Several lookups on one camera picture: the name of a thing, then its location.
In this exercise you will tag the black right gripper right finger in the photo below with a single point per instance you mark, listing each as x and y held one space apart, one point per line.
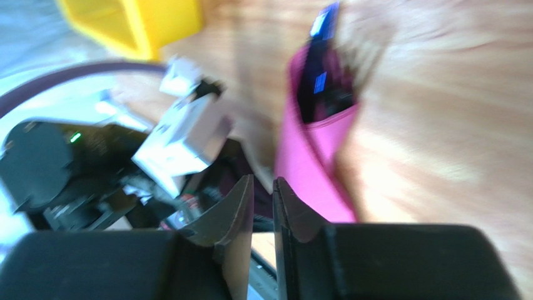
318 259

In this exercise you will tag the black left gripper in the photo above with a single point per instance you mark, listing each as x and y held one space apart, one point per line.
69 177

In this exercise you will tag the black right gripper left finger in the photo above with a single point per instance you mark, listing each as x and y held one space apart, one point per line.
207 259

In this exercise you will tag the pink paper napkin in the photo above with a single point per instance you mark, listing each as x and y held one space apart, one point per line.
306 153

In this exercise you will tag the yellow plastic bin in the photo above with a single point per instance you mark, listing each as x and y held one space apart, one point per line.
134 29

